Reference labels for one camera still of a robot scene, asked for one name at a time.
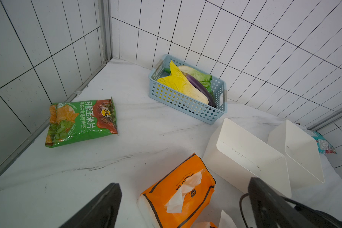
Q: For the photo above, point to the green toy lettuce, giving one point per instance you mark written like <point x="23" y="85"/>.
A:
<point x="205" y="79"/>

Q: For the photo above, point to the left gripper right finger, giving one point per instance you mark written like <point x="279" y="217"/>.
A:
<point x="271" y="210"/>

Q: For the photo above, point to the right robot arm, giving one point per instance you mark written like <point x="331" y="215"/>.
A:
<point x="318" y="218"/>

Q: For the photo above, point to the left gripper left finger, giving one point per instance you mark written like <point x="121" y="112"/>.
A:
<point x="100" y="212"/>

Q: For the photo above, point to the purple toy eggplant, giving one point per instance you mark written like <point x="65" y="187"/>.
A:
<point x="198" y="85"/>

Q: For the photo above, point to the teal snack packet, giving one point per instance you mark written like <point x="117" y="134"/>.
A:
<point x="324" y="147"/>

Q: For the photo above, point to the blue plastic basket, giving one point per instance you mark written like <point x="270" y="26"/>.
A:
<point x="183" y="103"/>

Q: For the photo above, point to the green snack bag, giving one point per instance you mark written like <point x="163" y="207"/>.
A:
<point x="80" y="121"/>

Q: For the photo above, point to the white tissue box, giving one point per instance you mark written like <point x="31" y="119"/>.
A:
<point x="301" y="153"/>
<point x="236" y="155"/>

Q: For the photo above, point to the yellow toy cabbage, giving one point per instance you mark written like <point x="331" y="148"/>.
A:
<point x="178" y="82"/>

